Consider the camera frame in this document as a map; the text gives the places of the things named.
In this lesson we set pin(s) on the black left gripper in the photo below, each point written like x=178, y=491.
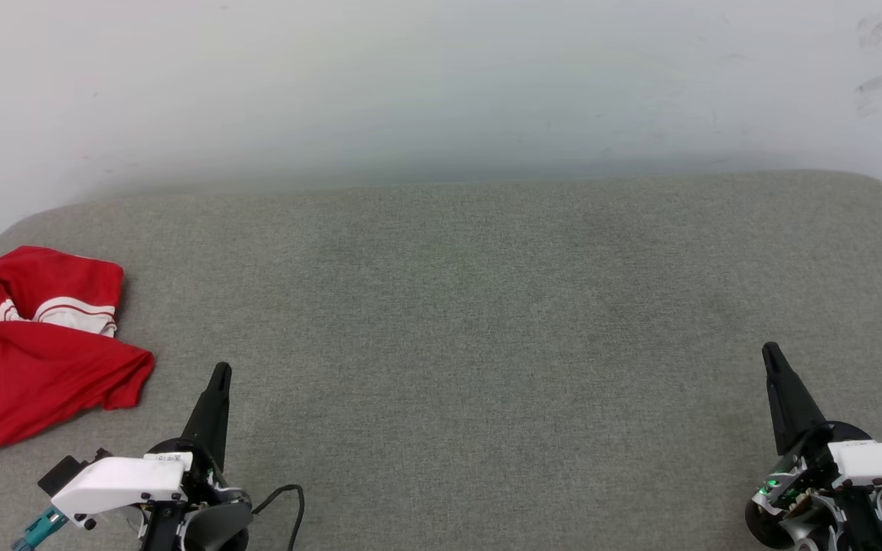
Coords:
x=207, y=482

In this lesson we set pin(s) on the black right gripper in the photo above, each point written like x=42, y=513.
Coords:
x=816, y=474

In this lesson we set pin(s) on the red and white shirt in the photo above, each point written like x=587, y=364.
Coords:
x=20, y=375

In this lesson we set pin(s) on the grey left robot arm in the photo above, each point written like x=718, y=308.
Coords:
x=215, y=529

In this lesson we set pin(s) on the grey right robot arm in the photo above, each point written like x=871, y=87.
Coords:
x=770, y=528

